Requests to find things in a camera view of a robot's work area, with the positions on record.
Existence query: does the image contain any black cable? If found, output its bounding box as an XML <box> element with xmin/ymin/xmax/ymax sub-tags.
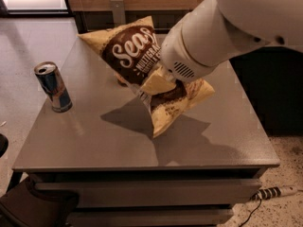
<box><xmin>238</xmin><ymin>199</ymin><xmax>263</xmax><ymax>227</ymax></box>

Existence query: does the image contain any upper grey drawer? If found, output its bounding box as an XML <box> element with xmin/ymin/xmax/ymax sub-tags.
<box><xmin>36</xmin><ymin>179</ymin><xmax>261</xmax><ymax>208</ymax></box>

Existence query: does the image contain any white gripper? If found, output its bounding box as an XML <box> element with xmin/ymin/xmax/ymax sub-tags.
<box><xmin>141</xmin><ymin>9</ymin><xmax>236</xmax><ymax>96</ymax></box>

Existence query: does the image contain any dark chair seat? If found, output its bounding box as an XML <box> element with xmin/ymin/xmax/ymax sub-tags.
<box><xmin>0</xmin><ymin>178</ymin><xmax>79</xmax><ymax>227</ymax></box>

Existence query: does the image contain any white power strip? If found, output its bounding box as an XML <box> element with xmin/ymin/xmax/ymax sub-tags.
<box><xmin>250</xmin><ymin>185</ymin><xmax>298</xmax><ymax>201</ymax></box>

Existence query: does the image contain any redbull can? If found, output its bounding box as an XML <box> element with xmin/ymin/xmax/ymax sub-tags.
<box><xmin>34</xmin><ymin>61</ymin><xmax>73</xmax><ymax>113</ymax></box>

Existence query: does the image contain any grey drawer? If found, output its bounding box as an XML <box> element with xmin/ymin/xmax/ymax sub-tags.
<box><xmin>67</xmin><ymin>209</ymin><xmax>233</xmax><ymax>227</ymax></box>
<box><xmin>36</xmin><ymin>179</ymin><xmax>261</xmax><ymax>208</ymax></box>

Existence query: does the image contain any lower grey drawer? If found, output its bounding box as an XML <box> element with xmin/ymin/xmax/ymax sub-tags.
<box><xmin>67</xmin><ymin>209</ymin><xmax>233</xmax><ymax>227</ymax></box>

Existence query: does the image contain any left metal wall bracket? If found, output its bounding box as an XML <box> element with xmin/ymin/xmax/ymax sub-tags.
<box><xmin>110</xmin><ymin>0</ymin><xmax>126</xmax><ymax>26</ymax></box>

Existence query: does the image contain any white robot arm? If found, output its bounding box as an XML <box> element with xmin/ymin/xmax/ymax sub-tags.
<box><xmin>141</xmin><ymin>0</ymin><xmax>303</xmax><ymax>95</ymax></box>

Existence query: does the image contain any brown yellow chip bag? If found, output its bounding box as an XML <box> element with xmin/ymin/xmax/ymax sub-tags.
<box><xmin>80</xmin><ymin>16</ymin><xmax>215</xmax><ymax>137</ymax></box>

